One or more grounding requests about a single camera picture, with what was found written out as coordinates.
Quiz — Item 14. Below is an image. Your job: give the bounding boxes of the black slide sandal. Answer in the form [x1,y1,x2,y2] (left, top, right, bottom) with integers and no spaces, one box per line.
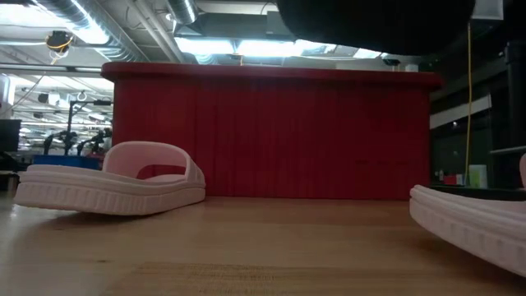
[275,0,478,57]

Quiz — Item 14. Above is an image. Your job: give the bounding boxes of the pink slide sandal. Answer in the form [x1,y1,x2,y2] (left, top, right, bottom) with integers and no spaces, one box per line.
[13,141,207,217]
[408,152,526,279]

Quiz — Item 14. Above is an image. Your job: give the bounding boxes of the red plastic bin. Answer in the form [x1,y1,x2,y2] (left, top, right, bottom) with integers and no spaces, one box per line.
[100,61,443,201]

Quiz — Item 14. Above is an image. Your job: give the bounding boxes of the blue plastic bin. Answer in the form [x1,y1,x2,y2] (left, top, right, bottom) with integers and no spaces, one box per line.
[32,154,102,171]

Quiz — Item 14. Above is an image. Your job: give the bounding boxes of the green and white box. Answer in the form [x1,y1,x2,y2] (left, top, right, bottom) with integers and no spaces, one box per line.
[468,164,489,189]

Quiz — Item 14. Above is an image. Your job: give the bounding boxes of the black monitor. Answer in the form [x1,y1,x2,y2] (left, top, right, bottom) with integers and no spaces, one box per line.
[0,118,22,153]

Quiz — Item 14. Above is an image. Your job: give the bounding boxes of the black stand pole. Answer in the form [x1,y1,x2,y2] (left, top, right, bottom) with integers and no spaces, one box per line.
[504,39,526,190]

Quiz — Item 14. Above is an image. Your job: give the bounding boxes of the black metal stand frame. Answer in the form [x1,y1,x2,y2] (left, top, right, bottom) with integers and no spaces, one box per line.
[65,99,113,156]

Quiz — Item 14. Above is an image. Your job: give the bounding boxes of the yellow cable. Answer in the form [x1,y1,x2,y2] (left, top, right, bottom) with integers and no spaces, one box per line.
[464,22,474,186]

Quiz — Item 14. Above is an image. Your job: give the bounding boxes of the yellow cable reel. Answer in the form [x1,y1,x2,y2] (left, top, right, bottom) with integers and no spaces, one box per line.
[44,30,76,55]

